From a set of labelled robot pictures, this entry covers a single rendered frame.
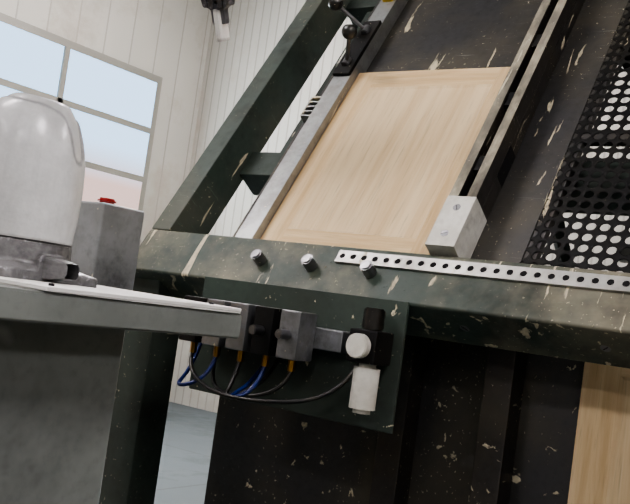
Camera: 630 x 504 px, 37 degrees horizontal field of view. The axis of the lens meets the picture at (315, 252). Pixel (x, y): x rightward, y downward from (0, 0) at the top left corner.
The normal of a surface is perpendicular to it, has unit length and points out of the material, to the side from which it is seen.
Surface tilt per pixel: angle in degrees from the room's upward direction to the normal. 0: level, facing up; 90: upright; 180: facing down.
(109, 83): 90
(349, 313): 90
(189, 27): 90
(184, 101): 90
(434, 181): 58
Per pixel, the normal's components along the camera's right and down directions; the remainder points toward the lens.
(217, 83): -0.56, -0.13
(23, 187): 0.22, -0.01
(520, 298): -0.40, -0.64
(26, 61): 0.82, 0.08
